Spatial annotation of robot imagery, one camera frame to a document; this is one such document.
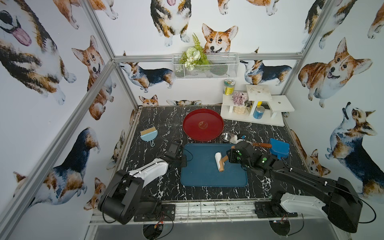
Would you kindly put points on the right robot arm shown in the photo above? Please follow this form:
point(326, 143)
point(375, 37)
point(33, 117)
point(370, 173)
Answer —
point(336, 200)

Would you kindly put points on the pink flower decoration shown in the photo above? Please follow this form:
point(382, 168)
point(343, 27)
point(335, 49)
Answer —
point(240, 98)

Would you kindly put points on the white wire wall basket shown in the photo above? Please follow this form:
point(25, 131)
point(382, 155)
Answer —
point(221, 66)

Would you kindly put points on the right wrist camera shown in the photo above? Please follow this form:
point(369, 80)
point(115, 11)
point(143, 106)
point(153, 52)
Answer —
point(234, 139)

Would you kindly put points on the wooden double roller pin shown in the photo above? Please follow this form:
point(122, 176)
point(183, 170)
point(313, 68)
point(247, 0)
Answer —
point(224, 159)

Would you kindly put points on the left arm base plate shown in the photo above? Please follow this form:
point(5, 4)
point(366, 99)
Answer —
point(151, 212)

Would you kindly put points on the teal plastic tray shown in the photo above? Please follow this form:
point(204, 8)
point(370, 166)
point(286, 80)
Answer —
point(202, 171)

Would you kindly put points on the white tiered shelf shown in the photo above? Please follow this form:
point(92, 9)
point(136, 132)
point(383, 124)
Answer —
point(256, 105)

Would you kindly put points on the round metal cutter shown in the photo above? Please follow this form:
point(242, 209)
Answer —
point(226, 137)

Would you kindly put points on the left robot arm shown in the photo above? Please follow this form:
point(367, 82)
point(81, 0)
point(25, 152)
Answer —
point(123, 200)

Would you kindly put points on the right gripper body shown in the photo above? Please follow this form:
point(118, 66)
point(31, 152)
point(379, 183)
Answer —
point(235, 155)

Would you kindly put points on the artificial green white flowers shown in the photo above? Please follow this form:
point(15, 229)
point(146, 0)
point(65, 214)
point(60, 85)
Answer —
point(194, 56)

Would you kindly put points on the yellow sunflower seed can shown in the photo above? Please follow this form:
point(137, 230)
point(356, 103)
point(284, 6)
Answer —
point(229, 87)

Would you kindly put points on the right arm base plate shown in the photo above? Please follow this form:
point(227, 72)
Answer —
point(265, 210)

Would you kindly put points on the metal dough scraper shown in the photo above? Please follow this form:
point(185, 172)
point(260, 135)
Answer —
point(254, 144)

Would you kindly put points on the white dough piece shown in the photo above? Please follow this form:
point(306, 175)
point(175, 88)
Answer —
point(218, 157)

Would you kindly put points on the light blue hand brush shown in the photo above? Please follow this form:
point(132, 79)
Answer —
point(149, 135)

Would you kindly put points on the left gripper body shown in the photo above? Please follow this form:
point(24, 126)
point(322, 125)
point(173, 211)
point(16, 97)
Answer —
point(177, 157)

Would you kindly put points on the blue can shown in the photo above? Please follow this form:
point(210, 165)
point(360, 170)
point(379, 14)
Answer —
point(259, 112)

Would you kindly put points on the red round tray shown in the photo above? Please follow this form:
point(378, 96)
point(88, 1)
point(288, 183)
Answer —
point(203, 125)

